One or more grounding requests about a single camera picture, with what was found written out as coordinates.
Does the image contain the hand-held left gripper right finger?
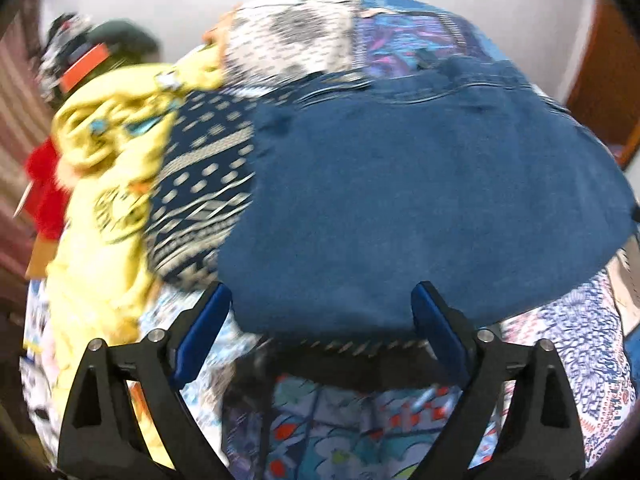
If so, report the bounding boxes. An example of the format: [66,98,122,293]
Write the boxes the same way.
[410,281,586,480]

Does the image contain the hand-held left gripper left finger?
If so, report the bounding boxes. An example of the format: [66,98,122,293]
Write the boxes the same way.
[57,280,233,480]

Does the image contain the blue denim jeans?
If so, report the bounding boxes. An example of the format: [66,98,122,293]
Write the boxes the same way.
[217,55,637,357]

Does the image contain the yellow printed blanket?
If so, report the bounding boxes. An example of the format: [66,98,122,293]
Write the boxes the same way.
[45,42,226,471]

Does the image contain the patchwork bedspread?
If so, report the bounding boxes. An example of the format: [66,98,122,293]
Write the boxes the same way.
[20,0,640,480]

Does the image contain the navy patterned cloth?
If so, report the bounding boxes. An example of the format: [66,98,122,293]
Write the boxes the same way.
[147,87,259,292]

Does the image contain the red cloth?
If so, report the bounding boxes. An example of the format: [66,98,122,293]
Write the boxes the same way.
[25,137,72,242]

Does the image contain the striped curtain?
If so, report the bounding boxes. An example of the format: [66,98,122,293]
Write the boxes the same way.
[0,10,57,281]

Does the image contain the orange box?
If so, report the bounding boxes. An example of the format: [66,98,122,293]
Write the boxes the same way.
[59,42,112,92]

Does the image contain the wooden door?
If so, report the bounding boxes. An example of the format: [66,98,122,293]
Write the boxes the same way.
[565,0,640,171]

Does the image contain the dark green cushion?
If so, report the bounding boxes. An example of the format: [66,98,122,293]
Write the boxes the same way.
[85,19,162,69]

